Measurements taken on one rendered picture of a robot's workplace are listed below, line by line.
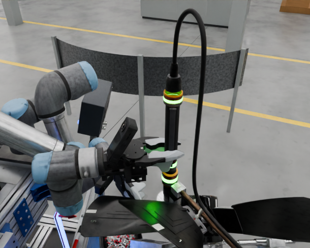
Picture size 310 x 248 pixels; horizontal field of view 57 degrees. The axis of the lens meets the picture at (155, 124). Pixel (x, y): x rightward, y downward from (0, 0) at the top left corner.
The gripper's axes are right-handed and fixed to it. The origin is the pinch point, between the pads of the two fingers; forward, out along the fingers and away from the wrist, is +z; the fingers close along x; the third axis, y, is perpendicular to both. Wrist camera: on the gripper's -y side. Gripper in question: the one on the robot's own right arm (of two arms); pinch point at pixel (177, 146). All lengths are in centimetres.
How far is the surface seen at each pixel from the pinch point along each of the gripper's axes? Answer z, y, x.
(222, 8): 227, 107, -566
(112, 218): -18.9, 26.9, -1.7
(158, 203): -6.4, 10.6, 8.4
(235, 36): 187, 108, -389
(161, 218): -6.8, 7.2, 15.1
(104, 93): -21, 23, -74
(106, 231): -20.8, 26.0, 3.1
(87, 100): -28, 21, -65
